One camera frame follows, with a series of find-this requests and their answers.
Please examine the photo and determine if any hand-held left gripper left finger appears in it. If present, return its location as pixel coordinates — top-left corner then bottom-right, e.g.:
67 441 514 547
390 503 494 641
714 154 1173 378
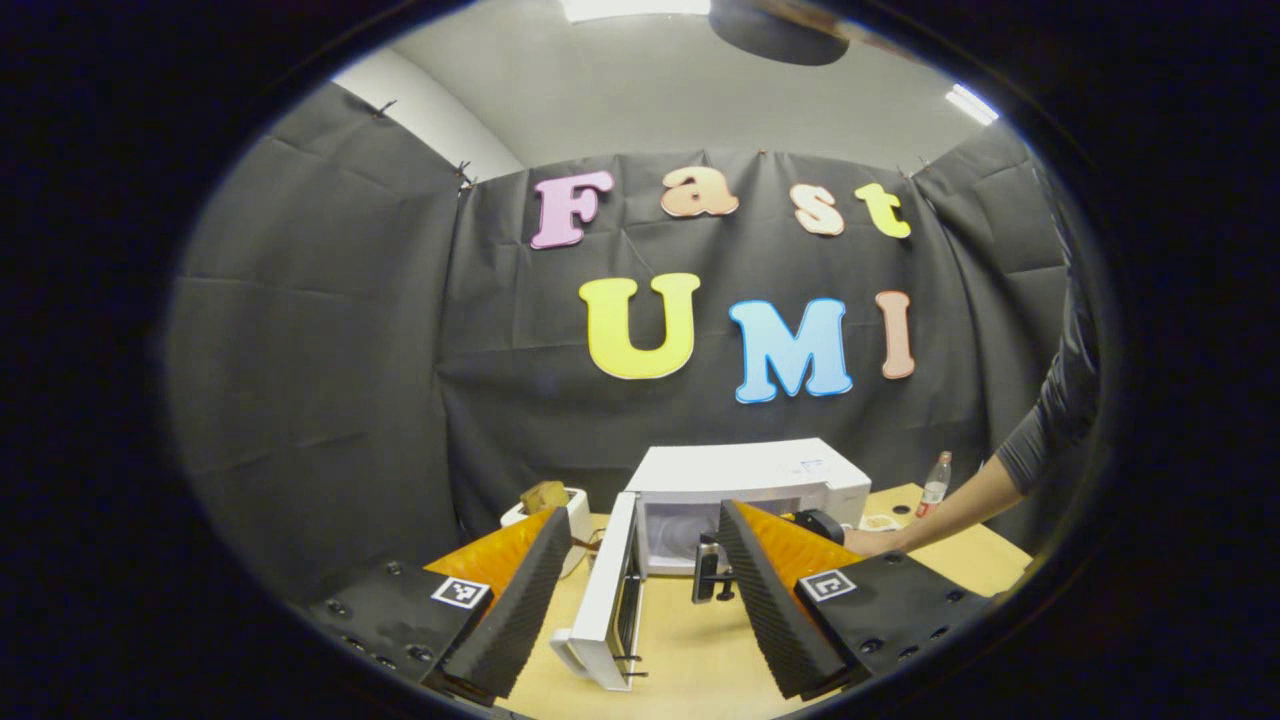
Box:
310 505 573 701

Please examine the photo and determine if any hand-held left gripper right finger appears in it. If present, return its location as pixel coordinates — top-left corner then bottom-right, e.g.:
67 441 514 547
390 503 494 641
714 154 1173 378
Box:
717 500 991 701

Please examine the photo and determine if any white microwave oven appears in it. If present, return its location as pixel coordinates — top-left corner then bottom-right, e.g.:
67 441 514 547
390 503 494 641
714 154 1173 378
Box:
550 437 873 693

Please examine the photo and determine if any white toaster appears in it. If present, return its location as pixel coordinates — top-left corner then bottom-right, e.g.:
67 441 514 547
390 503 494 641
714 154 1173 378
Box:
500 487 593 579

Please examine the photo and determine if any clear bottle with red label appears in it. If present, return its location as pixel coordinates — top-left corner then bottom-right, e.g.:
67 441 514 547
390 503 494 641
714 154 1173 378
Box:
915 450 953 519

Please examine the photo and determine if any black backdrop cloth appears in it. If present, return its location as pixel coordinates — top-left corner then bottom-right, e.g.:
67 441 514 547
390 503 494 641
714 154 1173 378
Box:
165 80 1101 601

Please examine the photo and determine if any person's grey shirt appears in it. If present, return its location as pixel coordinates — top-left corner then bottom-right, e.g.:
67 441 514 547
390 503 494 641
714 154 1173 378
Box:
993 170 1103 496

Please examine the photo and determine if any small ceiling light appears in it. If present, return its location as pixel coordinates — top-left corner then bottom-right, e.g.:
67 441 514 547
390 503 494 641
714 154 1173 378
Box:
945 83 1001 126

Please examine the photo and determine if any long ceiling light panel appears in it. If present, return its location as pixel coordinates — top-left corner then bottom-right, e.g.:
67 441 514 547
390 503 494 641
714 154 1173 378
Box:
560 0 713 23

